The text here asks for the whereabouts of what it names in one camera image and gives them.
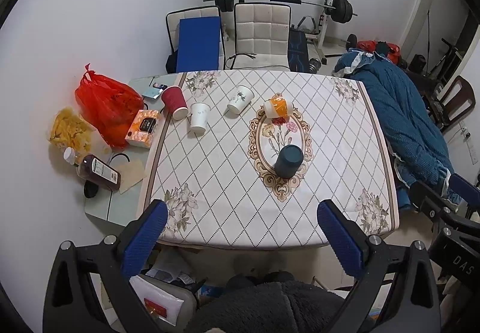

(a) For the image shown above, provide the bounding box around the beige paper napkin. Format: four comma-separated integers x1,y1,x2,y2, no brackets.
115,159,146,194

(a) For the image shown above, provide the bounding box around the dark wooden chair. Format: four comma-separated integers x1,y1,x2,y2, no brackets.
427,75,476,133

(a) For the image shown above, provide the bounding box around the plain white paper cup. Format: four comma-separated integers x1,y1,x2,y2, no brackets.
190,102,211,134

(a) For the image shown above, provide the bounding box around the black cable loop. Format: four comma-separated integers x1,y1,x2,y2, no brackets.
109,152,132,167

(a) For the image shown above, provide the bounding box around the floral diamond pattern tablecloth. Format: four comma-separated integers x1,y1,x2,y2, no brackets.
146,70,400,249

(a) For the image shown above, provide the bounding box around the dark brown bottle with label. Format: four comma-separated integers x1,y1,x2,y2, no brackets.
64,147,121,191

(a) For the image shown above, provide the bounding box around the dark green cup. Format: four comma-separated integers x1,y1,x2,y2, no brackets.
274,145,304,179

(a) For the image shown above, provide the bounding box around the black blue exercise mat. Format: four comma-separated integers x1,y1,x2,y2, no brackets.
288,28,310,73

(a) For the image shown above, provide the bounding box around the red bag on floor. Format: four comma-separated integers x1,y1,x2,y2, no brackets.
356,40,401,65

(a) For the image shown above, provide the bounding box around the black fleece clothing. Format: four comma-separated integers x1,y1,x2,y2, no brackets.
185,270,343,332

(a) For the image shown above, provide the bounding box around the orange tissue box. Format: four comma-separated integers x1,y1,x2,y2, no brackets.
125,109,161,149

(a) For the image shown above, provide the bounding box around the white quilted chair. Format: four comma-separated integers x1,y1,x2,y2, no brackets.
231,3,291,71

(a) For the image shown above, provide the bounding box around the orange white paper cup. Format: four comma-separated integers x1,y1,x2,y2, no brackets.
264,93,294,119

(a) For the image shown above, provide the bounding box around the white bag with red label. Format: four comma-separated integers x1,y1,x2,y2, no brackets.
129,274,198,332

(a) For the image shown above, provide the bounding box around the chair with blue cushion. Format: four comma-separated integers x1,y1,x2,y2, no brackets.
165,6,225,74

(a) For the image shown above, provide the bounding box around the small card with phone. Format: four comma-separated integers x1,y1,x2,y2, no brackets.
142,83,168,100

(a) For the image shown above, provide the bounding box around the yellow snack bag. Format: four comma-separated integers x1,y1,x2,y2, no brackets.
48,107,94,153

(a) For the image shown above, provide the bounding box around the white cup with plant print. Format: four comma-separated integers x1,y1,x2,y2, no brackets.
227,85,255,115

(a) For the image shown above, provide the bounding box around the red plastic bag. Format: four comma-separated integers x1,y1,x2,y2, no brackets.
75,63,144,149

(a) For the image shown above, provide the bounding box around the blue quilted blanket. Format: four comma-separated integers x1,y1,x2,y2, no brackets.
334,49,461,209

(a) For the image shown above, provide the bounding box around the barbell with black plates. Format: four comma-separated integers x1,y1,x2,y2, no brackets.
203,0,357,23

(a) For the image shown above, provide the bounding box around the red paper cup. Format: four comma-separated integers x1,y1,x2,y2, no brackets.
161,85,189,121

